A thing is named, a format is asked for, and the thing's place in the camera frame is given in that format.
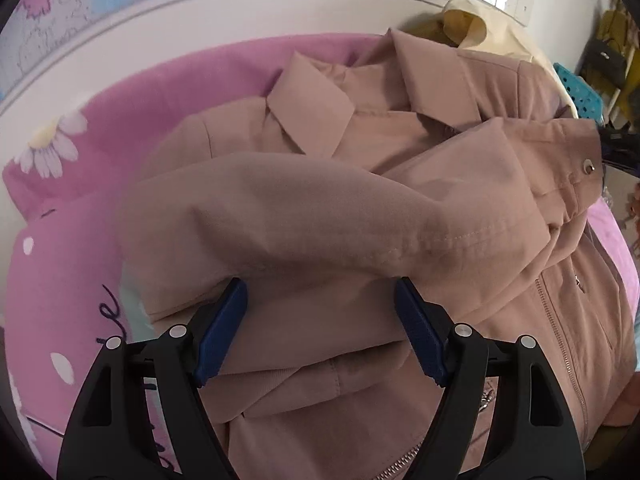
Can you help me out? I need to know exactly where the pink daisy print blanket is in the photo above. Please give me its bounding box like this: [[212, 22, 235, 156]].
[[2, 32, 640, 480]]

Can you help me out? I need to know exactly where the dusty pink zip jacket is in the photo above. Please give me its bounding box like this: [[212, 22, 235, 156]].
[[115, 27, 640, 480]]

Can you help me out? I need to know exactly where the dark chair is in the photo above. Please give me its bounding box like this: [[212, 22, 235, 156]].
[[582, 37, 632, 121]]

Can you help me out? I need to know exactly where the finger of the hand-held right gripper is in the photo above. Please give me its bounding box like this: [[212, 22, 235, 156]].
[[599, 126, 640, 161]]

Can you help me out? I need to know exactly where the teal plastic basket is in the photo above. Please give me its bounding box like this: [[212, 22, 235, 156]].
[[552, 62, 603, 126]]

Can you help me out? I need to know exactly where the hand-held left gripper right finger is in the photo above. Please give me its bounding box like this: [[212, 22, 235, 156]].
[[394, 277, 586, 480]]

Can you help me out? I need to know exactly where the cream garment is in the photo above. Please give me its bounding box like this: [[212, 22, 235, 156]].
[[402, 0, 581, 121]]

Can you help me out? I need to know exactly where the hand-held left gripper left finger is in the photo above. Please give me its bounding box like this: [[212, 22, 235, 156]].
[[56, 277, 249, 480]]

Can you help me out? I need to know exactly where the colourful wall map poster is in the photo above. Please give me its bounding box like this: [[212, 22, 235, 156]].
[[0, 0, 458, 106]]

